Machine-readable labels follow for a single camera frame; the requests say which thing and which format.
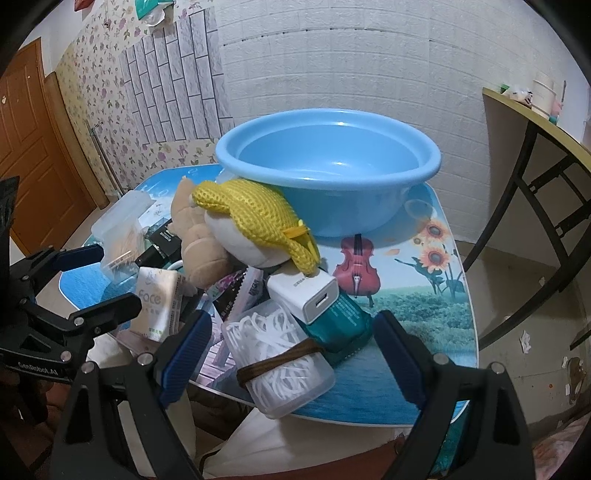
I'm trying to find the white cloth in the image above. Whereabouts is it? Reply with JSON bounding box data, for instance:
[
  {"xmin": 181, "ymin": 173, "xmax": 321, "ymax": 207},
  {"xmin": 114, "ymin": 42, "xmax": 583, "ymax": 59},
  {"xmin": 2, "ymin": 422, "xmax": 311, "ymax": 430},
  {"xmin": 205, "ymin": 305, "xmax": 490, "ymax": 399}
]
[{"xmin": 85, "ymin": 337, "xmax": 407, "ymax": 480}]

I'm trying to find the white usb charger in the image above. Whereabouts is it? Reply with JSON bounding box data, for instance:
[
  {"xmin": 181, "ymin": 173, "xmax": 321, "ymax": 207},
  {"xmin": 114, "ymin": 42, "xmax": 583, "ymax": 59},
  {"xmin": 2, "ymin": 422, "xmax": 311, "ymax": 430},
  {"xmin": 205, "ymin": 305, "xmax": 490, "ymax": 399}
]
[{"xmin": 267, "ymin": 269, "xmax": 340, "ymax": 325}]

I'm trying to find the clear box of floss picks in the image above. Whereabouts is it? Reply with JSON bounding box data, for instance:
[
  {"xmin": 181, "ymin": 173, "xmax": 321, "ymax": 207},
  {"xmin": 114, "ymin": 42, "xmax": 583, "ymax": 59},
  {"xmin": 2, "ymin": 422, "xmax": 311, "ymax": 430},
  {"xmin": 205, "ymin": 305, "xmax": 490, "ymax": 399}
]
[{"xmin": 221, "ymin": 307, "xmax": 337, "ymax": 420}]

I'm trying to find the white cup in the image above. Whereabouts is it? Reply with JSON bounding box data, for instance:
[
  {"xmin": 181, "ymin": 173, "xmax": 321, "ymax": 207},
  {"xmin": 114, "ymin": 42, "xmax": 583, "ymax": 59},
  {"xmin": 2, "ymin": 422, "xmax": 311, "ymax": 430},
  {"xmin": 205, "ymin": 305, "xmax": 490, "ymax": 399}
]
[{"xmin": 531, "ymin": 78, "xmax": 555, "ymax": 116}]

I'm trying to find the beige plush toy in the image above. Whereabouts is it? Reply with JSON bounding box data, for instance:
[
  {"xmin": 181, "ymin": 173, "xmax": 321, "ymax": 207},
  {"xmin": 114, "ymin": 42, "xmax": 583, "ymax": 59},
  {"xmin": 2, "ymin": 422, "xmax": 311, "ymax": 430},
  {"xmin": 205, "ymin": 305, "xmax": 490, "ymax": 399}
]
[{"xmin": 168, "ymin": 178, "xmax": 232, "ymax": 294}]

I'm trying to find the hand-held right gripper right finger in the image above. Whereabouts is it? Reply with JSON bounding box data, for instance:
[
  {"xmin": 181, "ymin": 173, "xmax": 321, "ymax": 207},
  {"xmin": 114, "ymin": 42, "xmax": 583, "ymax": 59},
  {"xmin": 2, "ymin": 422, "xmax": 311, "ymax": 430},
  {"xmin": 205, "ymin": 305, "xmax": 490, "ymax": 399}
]
[{"xmin": 372, "ymin": 310, "xmax": 536, "ymax": 480}]

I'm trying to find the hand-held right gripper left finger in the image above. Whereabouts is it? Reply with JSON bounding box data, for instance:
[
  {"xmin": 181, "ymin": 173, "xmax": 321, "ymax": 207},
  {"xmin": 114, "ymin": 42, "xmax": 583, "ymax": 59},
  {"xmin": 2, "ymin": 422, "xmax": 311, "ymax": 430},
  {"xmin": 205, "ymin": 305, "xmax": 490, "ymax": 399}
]
[{"xmin": 55, "ymin": 309, "xmax": 213, "ymax": 480}]

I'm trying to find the teal box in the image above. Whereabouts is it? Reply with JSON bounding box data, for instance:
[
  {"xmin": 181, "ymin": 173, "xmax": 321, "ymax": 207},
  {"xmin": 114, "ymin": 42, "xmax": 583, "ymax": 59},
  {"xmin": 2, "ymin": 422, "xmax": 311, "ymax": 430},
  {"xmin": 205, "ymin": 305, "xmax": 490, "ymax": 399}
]
[{"xmin": 293, "ymin": 295, "xmax": 372, "ymax": 365}]

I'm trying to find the blue plastic basin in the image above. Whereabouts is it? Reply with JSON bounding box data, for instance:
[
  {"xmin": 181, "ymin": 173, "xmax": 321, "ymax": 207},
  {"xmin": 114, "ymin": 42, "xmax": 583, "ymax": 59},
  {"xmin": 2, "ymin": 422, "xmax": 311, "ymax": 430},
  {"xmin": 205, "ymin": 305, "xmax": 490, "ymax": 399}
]
[{"xmin": 215, "ymin": 108, "xmax": 441, "ymax": 238}]

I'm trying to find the black serrated packet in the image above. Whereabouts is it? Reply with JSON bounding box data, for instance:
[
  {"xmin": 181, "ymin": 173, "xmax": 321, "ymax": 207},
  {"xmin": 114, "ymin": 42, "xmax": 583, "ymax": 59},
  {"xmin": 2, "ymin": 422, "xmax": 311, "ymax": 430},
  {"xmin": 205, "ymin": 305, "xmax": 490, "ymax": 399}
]
[{"xmin": 215, "ymin": 272, "xmax": 250, "ymax": 324}]

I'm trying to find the grey packet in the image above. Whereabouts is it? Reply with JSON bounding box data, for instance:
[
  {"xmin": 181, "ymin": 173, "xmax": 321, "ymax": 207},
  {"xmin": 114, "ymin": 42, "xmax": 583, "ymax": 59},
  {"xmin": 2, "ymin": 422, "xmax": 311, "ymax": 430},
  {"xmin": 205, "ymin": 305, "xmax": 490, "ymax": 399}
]
[{"xmin": 247, "ymin": 268, "xmax": 269, "ymax": 305}]

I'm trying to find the white tissue pack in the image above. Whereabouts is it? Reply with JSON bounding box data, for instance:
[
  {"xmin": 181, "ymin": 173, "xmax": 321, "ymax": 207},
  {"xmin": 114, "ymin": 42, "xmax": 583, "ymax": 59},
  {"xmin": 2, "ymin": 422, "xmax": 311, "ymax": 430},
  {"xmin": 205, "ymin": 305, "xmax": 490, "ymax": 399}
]
[{"xmin": 129, "ymin": 267, "xmax": 197, "ymax": 343}]

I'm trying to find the brown elastic band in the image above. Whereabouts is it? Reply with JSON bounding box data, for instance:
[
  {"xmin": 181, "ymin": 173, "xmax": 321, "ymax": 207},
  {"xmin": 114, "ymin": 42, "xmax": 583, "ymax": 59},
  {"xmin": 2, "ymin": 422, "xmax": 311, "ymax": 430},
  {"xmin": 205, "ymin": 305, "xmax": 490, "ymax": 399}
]
[{"xmin": 236, "ymin": 340, "xmax": 326, "ymax": 387}]

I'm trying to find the white doll with yellow hat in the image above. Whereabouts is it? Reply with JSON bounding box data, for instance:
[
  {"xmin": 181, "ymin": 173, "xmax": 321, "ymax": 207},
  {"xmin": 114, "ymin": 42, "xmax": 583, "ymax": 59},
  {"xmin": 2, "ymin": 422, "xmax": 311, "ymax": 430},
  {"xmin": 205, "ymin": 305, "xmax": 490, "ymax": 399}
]
[{"xmin": 191, "ymin": 180, "xmax": 321, "ymax": 278}]

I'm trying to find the brown wooden door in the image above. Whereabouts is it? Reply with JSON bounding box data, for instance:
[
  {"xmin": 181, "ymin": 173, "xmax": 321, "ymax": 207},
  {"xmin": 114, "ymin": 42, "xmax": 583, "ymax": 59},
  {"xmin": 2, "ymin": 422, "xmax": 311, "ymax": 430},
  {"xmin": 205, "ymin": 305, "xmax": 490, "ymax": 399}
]
[{"xmin": 0, "ymin": 46, "xmax": 112, "ymax": 257}]

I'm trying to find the black box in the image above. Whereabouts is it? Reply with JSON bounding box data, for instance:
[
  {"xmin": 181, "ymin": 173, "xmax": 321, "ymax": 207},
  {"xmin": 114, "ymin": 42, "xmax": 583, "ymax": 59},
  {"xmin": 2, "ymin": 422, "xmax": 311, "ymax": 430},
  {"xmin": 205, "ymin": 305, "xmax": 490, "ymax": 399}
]
[{"xmin": 148, "ymin": 222, "xmax": 185, "ymax": 259}]

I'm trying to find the clear plastic bag with swabs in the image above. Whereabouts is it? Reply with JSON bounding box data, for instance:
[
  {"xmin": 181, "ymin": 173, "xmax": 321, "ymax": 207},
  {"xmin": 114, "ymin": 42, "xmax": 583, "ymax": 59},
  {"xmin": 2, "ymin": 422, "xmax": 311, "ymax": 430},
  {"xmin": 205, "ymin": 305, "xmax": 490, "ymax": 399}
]
[{"xmin": 91, "ymin": 191, "xmax": 155, "ymax": 282}]

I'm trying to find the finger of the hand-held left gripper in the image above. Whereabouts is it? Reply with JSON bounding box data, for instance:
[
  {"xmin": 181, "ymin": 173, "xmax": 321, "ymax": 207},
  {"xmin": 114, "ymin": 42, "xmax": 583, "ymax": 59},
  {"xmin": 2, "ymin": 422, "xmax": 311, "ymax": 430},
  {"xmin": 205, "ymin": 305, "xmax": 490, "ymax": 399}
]
[
  {"xmin": 19, "ymin": 293, "xmax": 142, "ymax": 357},
  {"xmin": 10, "ymin": 243, "xmax": 105, "ymax": 297}
]

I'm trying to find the side table with black legs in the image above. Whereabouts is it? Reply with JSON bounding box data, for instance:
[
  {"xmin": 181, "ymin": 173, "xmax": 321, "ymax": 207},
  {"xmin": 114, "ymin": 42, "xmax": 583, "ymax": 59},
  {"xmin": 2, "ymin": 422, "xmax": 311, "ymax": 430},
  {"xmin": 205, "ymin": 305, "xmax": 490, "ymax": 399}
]
[{"xmin": 462, "ymin": 87, "xmax": 591, "ymax": 356}]

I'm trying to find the green hanging tissue pack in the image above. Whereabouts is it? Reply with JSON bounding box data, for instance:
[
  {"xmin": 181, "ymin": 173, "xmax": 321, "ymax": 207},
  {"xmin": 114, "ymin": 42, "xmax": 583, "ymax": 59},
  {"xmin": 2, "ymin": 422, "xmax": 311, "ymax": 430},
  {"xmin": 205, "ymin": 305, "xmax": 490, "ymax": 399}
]
[{"xmin": 134, "ymin": 0, "xmax": 178, "ymax": 26}]

